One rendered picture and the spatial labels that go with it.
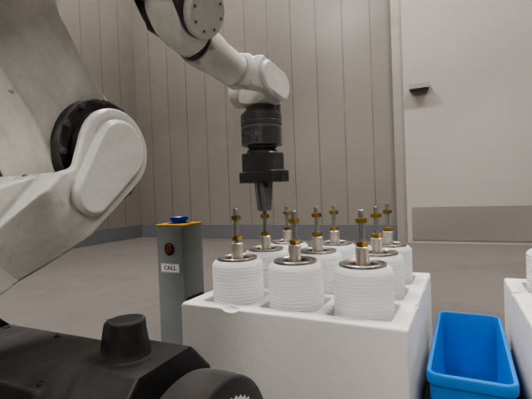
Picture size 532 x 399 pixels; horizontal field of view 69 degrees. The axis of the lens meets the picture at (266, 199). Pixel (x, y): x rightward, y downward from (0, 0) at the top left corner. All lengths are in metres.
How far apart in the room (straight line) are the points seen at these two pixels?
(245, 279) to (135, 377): 0.35
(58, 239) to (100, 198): 0.07
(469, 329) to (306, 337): 0.38
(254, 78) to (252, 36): 2.63
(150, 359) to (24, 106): 0.32
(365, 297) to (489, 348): 0.36
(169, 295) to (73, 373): 0.45
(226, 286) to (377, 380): 0.29
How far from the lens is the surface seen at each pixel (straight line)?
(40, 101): 0.54
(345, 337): 0.61
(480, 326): 0.90
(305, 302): 0.66
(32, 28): 0.56
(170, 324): 0.89
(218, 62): 0.72
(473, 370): 0.93
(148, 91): 3.90
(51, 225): 0.50
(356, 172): 2.90
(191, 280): 0.86
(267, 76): 0.79
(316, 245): 0.79
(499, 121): 2.84
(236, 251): 0.73
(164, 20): 0.68
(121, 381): 0.41
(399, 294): 0.75
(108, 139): 0.53
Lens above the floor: 0.37
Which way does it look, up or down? 1 degrees down
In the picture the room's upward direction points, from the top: 2 degrees counter-clockwise
